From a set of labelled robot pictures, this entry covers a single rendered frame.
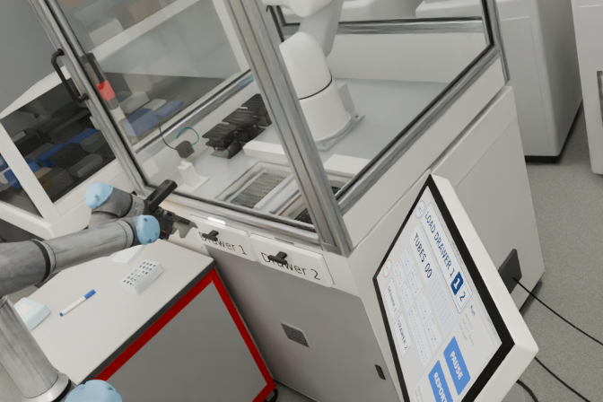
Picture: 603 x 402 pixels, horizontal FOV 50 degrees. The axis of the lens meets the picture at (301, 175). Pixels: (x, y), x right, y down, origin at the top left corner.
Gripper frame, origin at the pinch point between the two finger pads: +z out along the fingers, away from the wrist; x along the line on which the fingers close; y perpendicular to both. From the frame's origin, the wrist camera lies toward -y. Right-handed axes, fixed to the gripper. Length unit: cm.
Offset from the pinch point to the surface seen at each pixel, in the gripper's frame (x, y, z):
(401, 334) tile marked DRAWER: 87, 9, -7
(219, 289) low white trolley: -11.7, 17.5, 31.1
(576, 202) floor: 46, -71, 171
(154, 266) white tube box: -25.4, 17.4, 11.8
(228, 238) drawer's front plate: 4.7, 0.4, 12.3
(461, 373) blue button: 108, 11, -21
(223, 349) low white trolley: -12, 37, 43
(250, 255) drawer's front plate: 12.9, 3.1, 16.2
